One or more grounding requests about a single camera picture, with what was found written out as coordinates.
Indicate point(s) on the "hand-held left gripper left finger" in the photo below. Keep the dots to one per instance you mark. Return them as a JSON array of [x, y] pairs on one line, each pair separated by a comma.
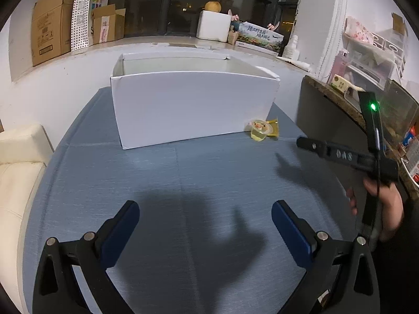
[[119, 232]]

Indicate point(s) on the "blue grey tablecloth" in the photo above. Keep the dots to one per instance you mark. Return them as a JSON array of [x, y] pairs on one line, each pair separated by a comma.
[[163, 202]]

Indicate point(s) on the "dark glass window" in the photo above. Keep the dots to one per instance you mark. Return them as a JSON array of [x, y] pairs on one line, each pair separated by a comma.
[[163, 9]]

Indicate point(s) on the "white foam box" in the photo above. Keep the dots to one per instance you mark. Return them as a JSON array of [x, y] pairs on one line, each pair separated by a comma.
[[213, 26]]

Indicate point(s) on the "clear plastic container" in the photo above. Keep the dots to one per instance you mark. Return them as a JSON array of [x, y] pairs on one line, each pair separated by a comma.
[[399, 114]]

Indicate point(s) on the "yellow jelly cup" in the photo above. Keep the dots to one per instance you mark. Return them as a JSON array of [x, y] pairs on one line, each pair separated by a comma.
[[259, 130]]

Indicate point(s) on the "person's right hand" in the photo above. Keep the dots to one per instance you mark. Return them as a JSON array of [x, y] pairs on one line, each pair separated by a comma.
[[392, 209]]

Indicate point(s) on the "green yellow tissue box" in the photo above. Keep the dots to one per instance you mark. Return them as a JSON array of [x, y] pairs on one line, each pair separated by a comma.
[[340, 83]]

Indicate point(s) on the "white cardboard box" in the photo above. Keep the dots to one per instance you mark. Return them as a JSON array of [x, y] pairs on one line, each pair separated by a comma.
[[193, 108]]

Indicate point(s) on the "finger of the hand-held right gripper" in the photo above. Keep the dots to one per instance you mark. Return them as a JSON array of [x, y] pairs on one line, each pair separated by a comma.
[[312, 145]]

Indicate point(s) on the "pink floral cloth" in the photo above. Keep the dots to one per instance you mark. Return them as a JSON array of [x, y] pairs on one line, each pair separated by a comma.
[[358, 30]]

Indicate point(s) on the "dark wooden side table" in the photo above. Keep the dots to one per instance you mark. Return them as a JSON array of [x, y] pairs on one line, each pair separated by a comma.
[[327, 111]]

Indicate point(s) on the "white dotted paper bag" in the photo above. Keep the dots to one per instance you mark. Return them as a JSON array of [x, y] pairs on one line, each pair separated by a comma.
[[81, 16]]

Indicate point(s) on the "cream sofa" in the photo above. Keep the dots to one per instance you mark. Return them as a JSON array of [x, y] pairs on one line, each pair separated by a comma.
[[19, 170]]

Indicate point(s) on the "large brown cardboard box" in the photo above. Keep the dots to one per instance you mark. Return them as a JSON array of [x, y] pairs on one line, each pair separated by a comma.
[[52, 26]]

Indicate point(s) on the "clear plastic drawer organizer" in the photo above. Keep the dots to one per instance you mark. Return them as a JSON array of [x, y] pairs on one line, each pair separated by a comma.
[[370, 62]]

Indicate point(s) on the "small open cardboard box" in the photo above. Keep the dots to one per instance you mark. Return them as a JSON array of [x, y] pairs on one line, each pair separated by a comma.
[[108, 24]]

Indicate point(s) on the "white plastic bottle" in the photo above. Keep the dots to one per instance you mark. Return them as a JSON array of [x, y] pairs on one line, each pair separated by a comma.
[[291, 48]]

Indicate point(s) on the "person's right forearm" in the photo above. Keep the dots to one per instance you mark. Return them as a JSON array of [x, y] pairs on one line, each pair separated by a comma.
[[399, 268]]

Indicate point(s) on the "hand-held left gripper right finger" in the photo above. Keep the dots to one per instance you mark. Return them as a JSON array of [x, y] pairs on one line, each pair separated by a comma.
[[291, 235]]

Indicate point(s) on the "red blue snack packet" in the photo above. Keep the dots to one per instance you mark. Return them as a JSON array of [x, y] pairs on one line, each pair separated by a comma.
[[412, 150]]

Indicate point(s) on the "small brown paper bag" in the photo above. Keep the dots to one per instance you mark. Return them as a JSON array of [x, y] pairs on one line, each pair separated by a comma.
[[233, 37]]

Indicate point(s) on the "yellow snack wrapper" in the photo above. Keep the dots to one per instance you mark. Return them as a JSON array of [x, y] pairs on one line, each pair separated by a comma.
[[274, 127]]

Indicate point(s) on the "white black small device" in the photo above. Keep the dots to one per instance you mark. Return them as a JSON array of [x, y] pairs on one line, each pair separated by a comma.
[[353, 93]]

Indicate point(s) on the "round yellow pomelo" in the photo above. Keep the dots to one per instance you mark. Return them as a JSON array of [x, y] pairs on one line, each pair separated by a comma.
[[213, 6]]

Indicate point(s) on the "cardboard piece on wall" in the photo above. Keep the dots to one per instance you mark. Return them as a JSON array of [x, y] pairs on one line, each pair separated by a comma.
[[399, 23]]

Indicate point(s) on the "landscape-print carton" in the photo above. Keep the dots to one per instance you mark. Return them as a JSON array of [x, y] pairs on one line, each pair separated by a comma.
[[260, 37]]

